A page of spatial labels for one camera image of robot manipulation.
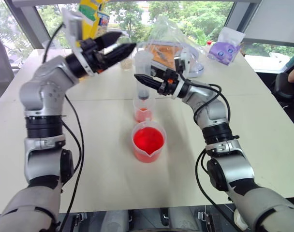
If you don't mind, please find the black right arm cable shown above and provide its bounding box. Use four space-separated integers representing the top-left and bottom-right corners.
183 77 237 216

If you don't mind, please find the small clear measuring cup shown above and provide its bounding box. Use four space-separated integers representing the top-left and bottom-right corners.
132 98 156 122

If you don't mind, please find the yellow snack bag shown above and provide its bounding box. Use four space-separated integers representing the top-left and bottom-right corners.
76 0 111 83

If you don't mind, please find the glass jar with beige contents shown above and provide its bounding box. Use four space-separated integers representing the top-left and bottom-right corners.
118 33 135 71

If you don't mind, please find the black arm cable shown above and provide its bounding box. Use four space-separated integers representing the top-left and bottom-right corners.
183 77 237 216
42 23 86 232

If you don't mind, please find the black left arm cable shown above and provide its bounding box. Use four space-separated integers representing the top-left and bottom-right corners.
42 23 86 232

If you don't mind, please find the black office chair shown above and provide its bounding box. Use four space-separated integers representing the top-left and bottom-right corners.
272 72 294 109

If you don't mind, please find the clear plastic bag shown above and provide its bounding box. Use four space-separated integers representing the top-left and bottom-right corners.
137 14 210 73

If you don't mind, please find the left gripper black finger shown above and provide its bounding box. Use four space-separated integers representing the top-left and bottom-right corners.
96 32 123 49
103 43 137 67

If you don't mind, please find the metal table latch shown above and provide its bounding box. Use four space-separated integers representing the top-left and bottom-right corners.
73 212 87 228
197 209 212 228

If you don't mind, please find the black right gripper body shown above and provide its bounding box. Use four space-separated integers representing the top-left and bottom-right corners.
157 68 181 97

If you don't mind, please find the clear plastic syringe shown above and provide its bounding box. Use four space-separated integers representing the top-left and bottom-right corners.
134 50 154 109

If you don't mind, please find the large clear measuring cup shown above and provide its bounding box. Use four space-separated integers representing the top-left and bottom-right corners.
131 117 168 164

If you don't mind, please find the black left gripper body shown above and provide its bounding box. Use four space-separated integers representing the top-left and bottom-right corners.
79 37 109 74

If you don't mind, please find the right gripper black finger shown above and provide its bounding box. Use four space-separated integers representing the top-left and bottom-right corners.
134 74 163 92

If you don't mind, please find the orange packet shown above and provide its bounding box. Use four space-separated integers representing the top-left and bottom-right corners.
149 44 182 70

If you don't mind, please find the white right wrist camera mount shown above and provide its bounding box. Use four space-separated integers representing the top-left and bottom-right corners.
172 47 194 100

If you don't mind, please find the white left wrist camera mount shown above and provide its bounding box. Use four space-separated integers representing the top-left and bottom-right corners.
61 8 95 78

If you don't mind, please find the white rounded object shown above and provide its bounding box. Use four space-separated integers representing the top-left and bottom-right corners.
233 209 249 232

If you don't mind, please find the purple tissue pack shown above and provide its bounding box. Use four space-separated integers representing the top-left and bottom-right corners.
208 26 246 65

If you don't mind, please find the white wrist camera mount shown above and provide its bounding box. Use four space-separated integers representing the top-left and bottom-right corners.
172 47 194 100
61 8 95 78

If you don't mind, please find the grey rounded shape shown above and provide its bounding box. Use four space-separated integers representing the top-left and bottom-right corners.
102 209 130 232

